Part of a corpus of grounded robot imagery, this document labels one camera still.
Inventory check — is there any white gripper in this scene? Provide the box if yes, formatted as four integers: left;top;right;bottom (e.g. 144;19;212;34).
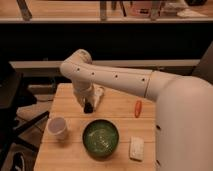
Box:
72;81;94;114

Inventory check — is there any orange marker pen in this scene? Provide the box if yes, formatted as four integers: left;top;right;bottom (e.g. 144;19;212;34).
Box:
134;100;142;118

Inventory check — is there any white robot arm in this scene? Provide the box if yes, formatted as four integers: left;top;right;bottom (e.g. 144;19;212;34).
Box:
60;49;213;171

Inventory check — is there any green ceramic bowl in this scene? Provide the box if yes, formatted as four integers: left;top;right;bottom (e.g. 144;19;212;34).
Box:
82;119;119;159

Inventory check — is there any white tube bottle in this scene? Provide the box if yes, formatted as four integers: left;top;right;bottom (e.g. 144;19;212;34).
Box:
93;87;105;111

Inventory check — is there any black office chair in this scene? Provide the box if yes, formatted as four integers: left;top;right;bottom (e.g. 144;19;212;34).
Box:
0;61;49;171

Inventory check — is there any dark chair right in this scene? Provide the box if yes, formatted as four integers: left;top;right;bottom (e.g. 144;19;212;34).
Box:
192;41;213;85

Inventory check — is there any grey metal rail shelf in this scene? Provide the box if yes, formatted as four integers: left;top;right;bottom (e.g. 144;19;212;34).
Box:
11;59;200;77

